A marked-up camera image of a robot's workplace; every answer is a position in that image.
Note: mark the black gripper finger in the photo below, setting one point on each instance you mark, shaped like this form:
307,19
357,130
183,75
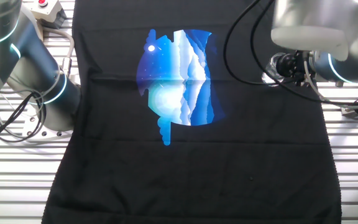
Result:
298,59
298,77

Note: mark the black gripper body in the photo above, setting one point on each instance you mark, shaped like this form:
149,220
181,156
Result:
309,67

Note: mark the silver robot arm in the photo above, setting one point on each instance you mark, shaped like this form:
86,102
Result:
36,77

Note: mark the clear glass jar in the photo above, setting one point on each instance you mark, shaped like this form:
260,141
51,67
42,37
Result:
269,74

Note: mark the black cloth with blue print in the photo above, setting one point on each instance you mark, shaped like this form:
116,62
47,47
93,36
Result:
197,174

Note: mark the grey emergency stop button box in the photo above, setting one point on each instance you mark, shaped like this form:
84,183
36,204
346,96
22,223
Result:
47,9

